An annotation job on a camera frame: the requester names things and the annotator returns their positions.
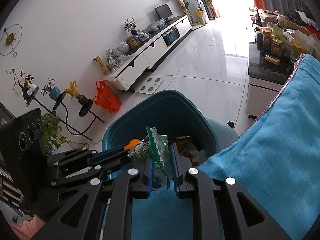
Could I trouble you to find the orange peel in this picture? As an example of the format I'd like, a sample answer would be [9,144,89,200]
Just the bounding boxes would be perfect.
[124,139,140,151]

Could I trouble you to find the green clear snack wrapper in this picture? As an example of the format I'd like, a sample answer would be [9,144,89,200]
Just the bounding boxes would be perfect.
[128,126,173,189]

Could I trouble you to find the white tissue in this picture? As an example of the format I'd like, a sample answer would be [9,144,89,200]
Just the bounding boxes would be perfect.
[189,149,208,166]

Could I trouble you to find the gold snack wrapper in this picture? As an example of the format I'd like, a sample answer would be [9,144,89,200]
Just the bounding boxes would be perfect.
[175,137,197,159]

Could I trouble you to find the teal plastic trash bin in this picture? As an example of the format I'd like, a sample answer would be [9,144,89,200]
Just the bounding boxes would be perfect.
[102,90,217,156]

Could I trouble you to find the pink sleeve left forearm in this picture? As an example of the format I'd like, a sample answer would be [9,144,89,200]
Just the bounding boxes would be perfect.
[10,216,45,240]

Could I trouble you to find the black metal plant stand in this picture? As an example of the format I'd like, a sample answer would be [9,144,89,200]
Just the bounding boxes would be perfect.
[18,80,105,140]

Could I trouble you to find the orange plastic bag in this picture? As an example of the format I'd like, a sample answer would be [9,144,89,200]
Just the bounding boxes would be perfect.
[93,80,121,113]

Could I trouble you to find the blue floral tablecloth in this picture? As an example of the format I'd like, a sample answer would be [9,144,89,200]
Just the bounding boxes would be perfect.
[131,55,319,239]

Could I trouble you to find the white bathroom scale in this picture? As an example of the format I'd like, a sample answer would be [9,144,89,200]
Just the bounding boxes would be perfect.
[137,76,163,94]

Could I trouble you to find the white black tv cabinet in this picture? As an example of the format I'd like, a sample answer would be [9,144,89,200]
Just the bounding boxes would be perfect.
[104,15,192,91]

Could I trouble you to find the small black monitor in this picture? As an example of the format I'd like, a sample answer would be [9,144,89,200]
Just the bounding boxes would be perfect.
[155,4,173,22]

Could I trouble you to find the tall green potted plant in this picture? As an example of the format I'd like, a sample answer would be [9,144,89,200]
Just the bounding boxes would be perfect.
[185,0,206,26]

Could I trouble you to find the cluttered coffee table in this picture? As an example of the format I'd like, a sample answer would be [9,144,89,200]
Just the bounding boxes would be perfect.
[246,9,319,119]

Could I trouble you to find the round wire wall clock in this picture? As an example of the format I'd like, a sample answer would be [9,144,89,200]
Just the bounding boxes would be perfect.
[0,24,23,57]

